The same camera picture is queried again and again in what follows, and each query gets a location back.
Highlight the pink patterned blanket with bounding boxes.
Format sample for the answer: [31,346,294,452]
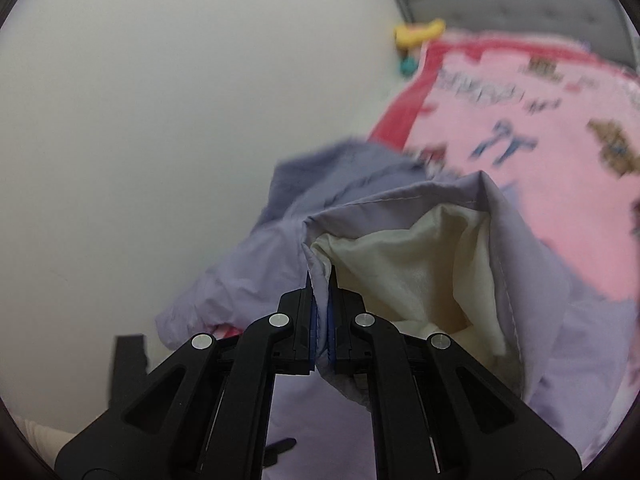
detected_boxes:
[371,32,639,299]

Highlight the yellow plush toy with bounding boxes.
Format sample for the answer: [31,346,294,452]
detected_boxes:
[394,18,446,51]

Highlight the white left sleeve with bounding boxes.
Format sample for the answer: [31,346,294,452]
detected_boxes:
[13,415,76,468]

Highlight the teal plush toy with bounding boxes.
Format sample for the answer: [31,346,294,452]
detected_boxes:
[399,56,420,78]

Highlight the lavender cable-knit sweater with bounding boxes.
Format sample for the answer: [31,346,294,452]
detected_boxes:
[256,139,426,226]

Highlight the lavender puffer jacket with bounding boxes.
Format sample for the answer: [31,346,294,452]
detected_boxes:
[156,174,637,462]

